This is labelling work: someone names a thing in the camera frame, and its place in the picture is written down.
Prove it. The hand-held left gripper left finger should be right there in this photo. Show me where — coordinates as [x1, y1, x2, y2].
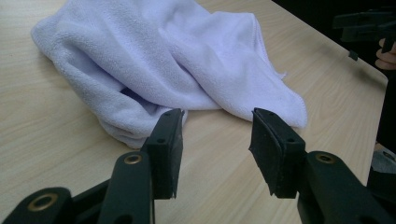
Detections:
[141, 107, 186, 201]

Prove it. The white microfibre towel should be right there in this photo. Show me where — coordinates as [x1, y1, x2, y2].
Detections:
[30, 0, 308, 149]

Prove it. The grey cloth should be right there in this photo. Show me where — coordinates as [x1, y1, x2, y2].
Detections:
[371, 148, 396, 175]

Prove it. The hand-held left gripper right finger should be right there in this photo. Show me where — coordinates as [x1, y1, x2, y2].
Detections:
[248, 107, 308, 200]

